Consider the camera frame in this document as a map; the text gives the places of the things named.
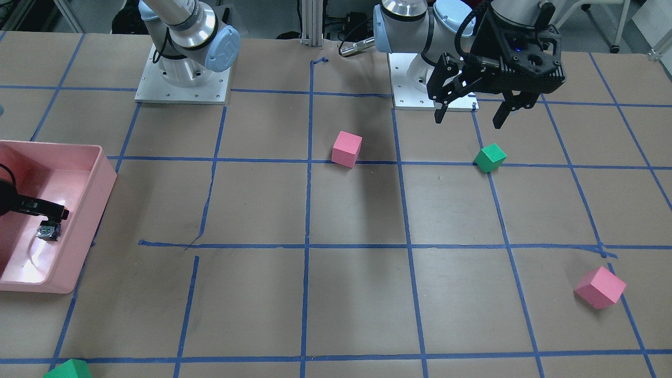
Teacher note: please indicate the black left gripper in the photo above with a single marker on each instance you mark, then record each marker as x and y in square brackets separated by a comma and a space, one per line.
[481, 41]

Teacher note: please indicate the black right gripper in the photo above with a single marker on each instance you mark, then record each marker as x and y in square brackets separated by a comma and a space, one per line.
[32, 206]

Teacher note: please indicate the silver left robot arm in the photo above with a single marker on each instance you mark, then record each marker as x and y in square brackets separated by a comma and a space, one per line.
[508, 48]

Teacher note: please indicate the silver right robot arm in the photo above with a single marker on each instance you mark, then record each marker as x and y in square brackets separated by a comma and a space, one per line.
[194, 46]

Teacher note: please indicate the pink plastic bin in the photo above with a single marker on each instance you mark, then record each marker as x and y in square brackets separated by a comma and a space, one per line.
[53, 197]

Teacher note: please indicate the green cube near base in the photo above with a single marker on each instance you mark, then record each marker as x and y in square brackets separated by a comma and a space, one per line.
[490, 158]

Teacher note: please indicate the pink cube at table centre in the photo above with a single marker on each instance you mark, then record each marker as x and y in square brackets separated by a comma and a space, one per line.
[346, 149]

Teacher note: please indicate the green cube near bin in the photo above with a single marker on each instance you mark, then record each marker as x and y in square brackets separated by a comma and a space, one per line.
[73, 368]

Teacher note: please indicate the pink cube far side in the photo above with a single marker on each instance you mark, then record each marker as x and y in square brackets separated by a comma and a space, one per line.
[600, 288]

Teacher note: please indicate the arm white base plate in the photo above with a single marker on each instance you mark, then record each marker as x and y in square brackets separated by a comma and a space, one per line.
[181, 82]
[409, 75]

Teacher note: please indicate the aluminium frame post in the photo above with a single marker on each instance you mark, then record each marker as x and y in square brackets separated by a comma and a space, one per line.
[312, 20]

